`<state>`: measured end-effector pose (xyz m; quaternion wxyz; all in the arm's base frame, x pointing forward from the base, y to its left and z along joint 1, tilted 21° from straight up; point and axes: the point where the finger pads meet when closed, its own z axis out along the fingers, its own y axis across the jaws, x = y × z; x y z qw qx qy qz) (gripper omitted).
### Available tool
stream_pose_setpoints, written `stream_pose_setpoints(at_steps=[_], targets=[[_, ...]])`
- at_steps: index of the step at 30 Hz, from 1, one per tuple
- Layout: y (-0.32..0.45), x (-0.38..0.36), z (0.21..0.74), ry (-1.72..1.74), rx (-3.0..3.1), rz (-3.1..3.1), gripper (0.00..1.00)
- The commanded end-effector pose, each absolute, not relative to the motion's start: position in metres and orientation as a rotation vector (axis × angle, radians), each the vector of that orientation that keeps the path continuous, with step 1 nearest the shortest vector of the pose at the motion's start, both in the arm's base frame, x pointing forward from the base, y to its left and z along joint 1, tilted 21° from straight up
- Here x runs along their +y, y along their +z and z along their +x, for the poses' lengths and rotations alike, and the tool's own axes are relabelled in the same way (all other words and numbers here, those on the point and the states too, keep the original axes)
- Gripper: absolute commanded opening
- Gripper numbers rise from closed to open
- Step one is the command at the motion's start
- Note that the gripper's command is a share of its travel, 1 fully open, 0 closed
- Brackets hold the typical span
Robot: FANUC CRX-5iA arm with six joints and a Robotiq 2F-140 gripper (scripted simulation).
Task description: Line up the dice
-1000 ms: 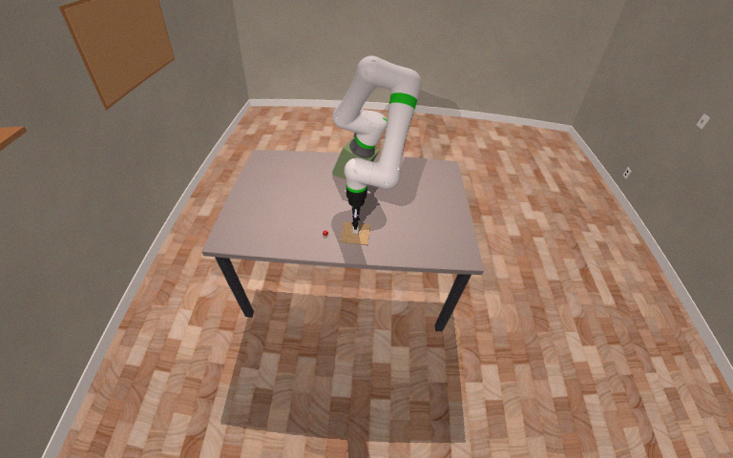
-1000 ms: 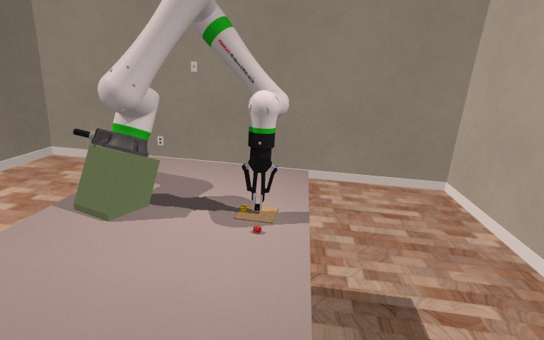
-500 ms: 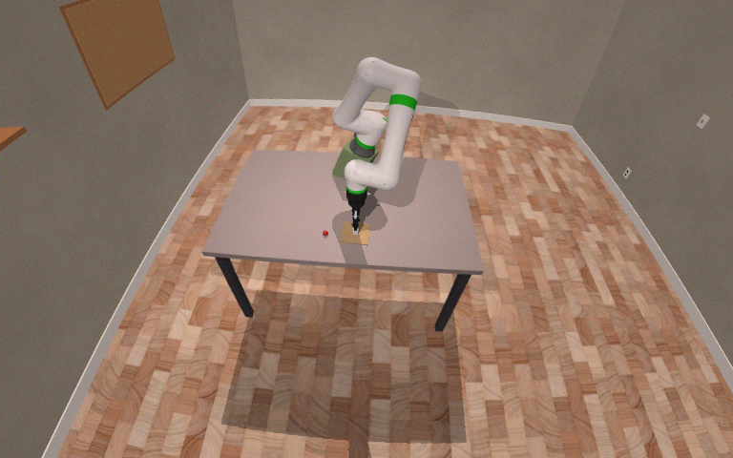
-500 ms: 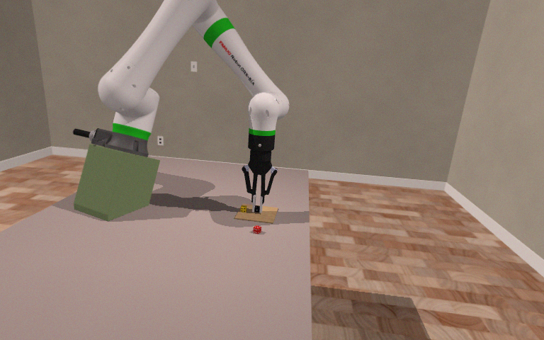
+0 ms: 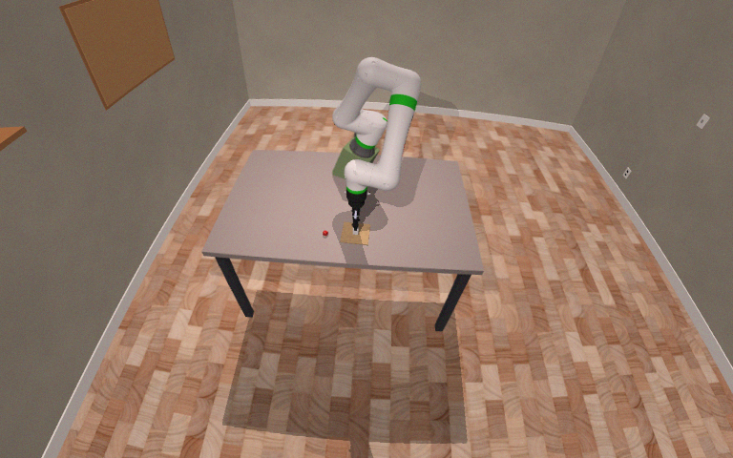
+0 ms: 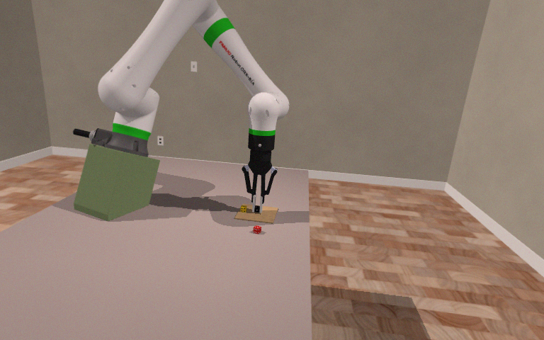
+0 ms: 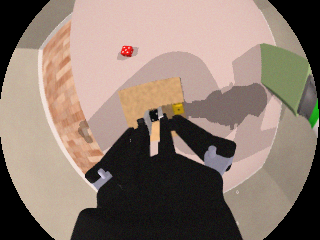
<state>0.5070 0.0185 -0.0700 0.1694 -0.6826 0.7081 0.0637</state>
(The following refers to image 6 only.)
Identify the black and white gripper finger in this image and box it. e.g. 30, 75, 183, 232
259, 166, 278, 213
242, 165, 258, 213

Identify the tan flat mat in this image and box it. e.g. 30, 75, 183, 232
235, 204, 278, 224

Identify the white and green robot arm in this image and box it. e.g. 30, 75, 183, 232
73, 0, 289, 157

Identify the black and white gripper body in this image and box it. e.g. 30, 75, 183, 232
248, 149, 272, 175

